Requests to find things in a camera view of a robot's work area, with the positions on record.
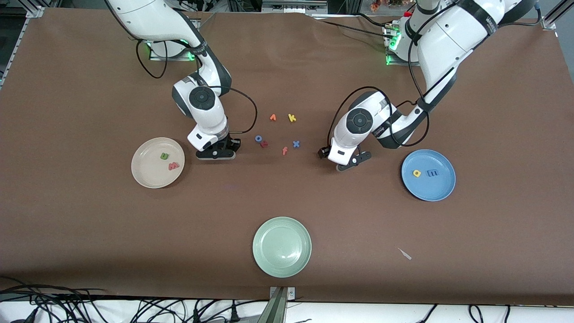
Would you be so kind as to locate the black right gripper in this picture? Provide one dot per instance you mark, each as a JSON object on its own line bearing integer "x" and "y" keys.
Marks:
{"x": 230, "y": 142}

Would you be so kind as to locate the pink foam letter w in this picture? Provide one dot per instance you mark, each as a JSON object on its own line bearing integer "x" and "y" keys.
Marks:
{"x": 173, "y": 166}

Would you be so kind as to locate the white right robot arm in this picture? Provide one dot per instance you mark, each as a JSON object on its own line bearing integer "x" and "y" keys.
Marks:
{"x": 148, "y": 18}

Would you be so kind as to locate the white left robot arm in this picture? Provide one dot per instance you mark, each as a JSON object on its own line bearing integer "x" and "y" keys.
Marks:
{"x": 448, "y": 40}

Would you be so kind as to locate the beige round plate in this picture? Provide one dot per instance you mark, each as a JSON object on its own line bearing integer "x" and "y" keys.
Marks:
{"x": 150, "y": 172}

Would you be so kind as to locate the pale green round plate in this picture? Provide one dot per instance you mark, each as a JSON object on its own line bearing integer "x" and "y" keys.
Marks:
{"x": 281, "y": 246}

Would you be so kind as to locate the blue round plate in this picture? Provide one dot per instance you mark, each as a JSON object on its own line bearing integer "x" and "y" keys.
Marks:
{"x": 430, "y": 188}

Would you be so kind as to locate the small white paper scrap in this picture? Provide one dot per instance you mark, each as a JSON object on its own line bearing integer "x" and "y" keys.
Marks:
{"x": 405, "y": 254}

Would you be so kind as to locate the grey metal box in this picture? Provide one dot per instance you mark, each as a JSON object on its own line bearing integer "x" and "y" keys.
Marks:
{"x": 291, "y": 6}

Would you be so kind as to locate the orange dried flowers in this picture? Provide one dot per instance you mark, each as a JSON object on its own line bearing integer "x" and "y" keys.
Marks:
{"x": 376, "y": 4}

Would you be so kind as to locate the brown paper table cover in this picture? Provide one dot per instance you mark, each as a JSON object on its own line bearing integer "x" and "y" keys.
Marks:
{"x": 89, "y": 224}

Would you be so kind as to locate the black power plug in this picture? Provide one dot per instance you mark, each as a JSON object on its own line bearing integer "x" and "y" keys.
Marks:
{"x": 233, "y": 314}

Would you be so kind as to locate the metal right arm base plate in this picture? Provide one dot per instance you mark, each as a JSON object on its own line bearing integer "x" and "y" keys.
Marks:
{"x": 177, "y": 56}

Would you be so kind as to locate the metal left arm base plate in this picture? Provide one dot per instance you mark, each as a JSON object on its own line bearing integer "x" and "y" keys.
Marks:
{"x": 399, "y": 63}

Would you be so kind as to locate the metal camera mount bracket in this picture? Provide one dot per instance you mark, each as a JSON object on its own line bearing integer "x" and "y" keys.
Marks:
{"x": 280, "y": 309}

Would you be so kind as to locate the aluminium frame rail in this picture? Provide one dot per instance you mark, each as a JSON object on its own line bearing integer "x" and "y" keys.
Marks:
{"x": 549, "y": 22}
{"x": 33, "y": 12}

